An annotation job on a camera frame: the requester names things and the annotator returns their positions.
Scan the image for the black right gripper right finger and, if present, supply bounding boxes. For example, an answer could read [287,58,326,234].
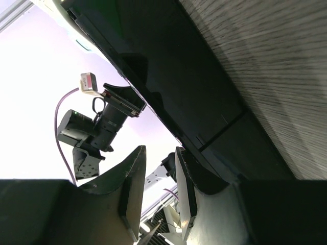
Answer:
[175,147,326,244]

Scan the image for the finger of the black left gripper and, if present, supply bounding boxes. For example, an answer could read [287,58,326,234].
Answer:
[102,83,146,117]

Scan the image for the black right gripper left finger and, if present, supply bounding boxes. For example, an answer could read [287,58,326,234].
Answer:
[1,145,146,244]

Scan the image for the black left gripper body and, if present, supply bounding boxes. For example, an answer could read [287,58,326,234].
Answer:
[89,104,127,152]

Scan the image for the black cutlery tray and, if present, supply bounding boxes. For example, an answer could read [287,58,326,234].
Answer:
[60,0,294,184]

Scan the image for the large white ceramic spoon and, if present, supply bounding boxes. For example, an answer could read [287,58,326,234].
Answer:
[31,0,95,53]

